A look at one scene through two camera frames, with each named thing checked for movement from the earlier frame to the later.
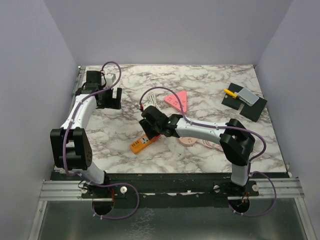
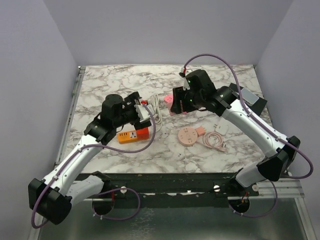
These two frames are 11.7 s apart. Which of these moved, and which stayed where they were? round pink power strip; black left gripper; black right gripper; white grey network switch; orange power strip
Moved: black left gripper; black right gripper; orange power strip
Stayed: white grey network switch; round pink power strip
